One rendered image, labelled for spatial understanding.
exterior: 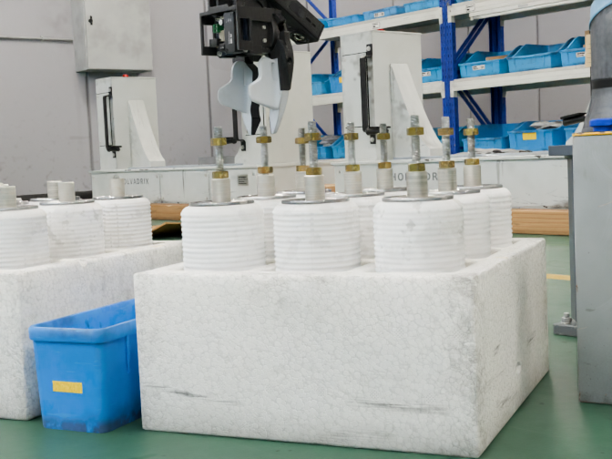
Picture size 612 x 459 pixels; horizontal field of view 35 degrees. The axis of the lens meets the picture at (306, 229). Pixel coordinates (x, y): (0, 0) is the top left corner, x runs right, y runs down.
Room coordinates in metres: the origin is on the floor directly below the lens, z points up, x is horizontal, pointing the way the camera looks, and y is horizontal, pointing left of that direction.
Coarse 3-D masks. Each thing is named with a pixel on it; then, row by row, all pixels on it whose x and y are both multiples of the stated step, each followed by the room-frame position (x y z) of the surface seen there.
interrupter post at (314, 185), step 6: (306, 180) 1.07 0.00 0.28; (312, 180) 1.07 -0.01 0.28; (318, 180) 1.07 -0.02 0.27; (306, 186) 1.07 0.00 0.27; (312, 186) 1.07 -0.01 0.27; (318, 186) 1.07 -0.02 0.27; (306, 192) 1.07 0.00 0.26; (312, 192) 1.07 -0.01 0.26; (318, 192) 1.07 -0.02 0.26; (324, 192) 1.08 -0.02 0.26; (306, 198) 1.07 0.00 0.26; (312, 198) 1.07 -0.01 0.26; (318, 198) 1.07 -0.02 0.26; (324, 198) 1.08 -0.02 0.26
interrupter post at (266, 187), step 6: (270, 174) 1.24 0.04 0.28; (258, 180) 1.23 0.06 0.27; (264, 180) 1.22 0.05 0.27; (270, 180) 1.23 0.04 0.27; (258, 186) 1.23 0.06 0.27; (264, 186) 1.22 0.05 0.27; (270, 186) 1.23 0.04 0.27; (258, 192) 1.23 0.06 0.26; (264, 192) 1.22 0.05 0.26; (270, 192) 1.23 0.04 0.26
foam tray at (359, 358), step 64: (512, 256) 1.10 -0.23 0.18; (192, 320) 1.06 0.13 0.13; (256, 320) 1.03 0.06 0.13; (320, 320) 1.00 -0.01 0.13; (384, 320) 0.97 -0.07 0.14; (448, 320) 0.94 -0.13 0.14; (512, 320) 1.08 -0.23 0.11; (192, 384) 1.06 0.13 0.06; (256, 384) 1.03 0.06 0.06; (320, 384) 1.00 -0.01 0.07; (384, 384) 0.97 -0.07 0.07; (448, 384) 0.94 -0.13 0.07; (512, 384) 1.07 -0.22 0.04; (384, 448) 0.97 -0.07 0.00; (448, 448) 0.94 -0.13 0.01
